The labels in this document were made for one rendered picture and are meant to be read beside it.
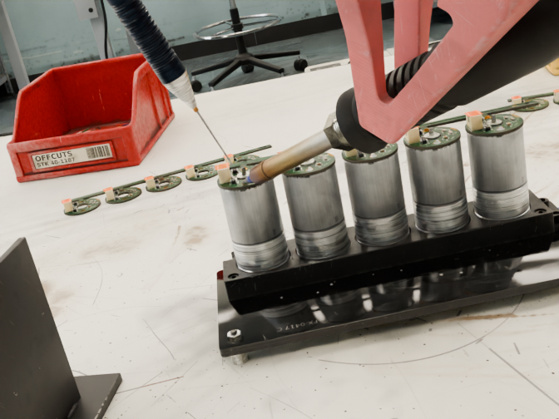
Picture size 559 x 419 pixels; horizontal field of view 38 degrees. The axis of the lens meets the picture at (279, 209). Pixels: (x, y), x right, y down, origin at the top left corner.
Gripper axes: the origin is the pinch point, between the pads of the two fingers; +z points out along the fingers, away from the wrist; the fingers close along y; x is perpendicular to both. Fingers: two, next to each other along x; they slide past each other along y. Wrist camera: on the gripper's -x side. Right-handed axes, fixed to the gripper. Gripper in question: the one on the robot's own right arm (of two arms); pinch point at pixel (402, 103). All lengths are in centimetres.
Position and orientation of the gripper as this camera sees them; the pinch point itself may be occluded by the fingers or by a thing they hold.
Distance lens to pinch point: 28.7
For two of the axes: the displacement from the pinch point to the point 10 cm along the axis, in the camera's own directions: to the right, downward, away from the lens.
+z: -2.0, 7.4, 6.4
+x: 7.5, 5.3, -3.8
